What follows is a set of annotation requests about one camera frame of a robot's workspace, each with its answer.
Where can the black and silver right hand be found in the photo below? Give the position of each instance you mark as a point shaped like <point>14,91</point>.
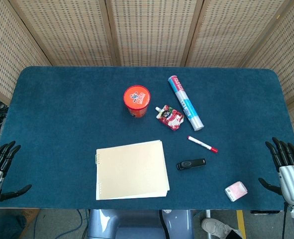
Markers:
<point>293,181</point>

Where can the black stapler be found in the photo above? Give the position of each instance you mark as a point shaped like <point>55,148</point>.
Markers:
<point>190,164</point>

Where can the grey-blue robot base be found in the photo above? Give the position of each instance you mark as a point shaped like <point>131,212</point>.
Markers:
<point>136,224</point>

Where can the pink tissue pack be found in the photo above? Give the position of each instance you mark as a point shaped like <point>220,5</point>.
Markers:
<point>236,190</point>

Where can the black fabric item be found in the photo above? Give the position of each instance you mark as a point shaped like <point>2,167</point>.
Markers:
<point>233,235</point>

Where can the dark blue table mat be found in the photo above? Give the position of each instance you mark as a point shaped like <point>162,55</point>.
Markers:
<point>62,124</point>

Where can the white shoe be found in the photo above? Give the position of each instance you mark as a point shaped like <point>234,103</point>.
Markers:
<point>219,227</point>

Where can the red and white marker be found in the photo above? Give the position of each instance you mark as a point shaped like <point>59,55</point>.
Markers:
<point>202,144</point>

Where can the woven folding screen panel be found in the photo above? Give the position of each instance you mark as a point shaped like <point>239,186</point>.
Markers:
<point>286,54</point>
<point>233,32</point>
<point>67,32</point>
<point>10,49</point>
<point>153,32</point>

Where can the plastic bag roll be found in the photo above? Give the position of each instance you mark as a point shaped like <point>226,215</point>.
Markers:
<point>185,103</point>

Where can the beige paper stack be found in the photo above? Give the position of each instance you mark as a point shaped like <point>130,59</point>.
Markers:
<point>131,170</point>

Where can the red spouted drink pouch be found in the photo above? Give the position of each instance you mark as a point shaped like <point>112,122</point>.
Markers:
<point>171,117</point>

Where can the orange round snack canister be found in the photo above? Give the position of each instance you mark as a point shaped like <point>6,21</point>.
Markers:
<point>136,98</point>

